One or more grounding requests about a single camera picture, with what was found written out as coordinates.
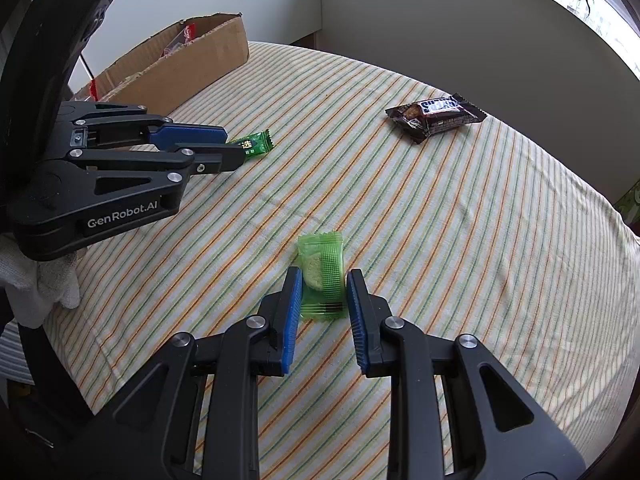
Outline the dark green candy packet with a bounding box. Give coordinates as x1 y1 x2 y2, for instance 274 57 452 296
232 129 273 159

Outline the red-wrapped snack bag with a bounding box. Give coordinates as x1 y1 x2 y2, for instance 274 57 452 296
162 23 198 58

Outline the light green snack packet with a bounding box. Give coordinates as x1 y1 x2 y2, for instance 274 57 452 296
296 231 345 321

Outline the large Snickers bar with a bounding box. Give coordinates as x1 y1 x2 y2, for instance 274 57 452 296
385 93 487 144

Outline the brown cardboard box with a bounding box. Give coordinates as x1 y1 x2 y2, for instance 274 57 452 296
74 13 250 115

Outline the white gloved hand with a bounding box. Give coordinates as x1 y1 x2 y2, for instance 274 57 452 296
1 235 80 328

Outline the striped tablecloth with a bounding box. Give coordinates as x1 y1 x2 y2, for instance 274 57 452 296
44 42 639 462

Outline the green carton box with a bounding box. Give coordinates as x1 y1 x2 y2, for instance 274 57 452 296
614 181 640 235

